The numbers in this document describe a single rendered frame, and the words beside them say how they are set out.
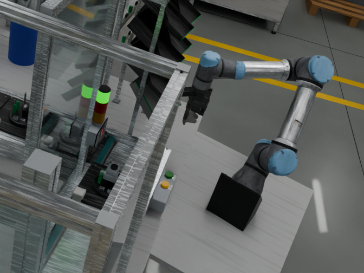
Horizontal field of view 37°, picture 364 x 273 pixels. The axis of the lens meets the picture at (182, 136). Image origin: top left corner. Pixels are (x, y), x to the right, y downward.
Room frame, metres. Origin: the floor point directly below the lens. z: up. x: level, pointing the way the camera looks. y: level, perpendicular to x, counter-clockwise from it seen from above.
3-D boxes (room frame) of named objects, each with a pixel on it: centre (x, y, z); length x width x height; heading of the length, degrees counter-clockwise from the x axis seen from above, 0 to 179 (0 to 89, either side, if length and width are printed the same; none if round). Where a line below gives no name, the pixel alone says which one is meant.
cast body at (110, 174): (1.67, 0.23, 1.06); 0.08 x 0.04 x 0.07; 87
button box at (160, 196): (1.81, 0.00, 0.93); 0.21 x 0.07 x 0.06; 178
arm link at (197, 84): (1.94, -0.01, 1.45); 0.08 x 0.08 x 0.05
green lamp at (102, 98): (1.72, 0.34, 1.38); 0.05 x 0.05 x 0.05
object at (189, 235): (1.90, -0.29, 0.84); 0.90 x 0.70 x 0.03; 166
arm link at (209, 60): (1.94, -0.01, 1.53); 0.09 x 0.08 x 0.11; 113
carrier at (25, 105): (1.92, 0.71, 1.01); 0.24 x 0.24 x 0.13; 88
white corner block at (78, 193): (1.58, 0.32, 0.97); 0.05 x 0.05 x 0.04; 88
